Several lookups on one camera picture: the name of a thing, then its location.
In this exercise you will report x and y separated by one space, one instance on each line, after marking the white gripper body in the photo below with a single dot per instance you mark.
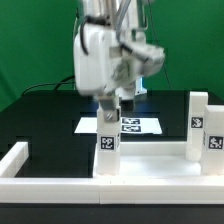
100 66

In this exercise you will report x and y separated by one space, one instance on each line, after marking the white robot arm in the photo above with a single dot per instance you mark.
109 14

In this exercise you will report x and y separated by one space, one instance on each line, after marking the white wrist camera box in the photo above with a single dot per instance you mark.
147 59

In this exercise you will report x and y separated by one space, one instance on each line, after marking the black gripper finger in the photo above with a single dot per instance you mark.
110 107

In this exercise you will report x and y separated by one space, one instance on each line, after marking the white square desk top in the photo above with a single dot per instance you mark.
156 160

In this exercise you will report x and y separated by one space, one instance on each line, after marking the white U-shaped obstacle fence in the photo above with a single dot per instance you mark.
103 189

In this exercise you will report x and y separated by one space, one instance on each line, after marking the fiducial marker sheet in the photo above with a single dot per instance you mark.
128 125

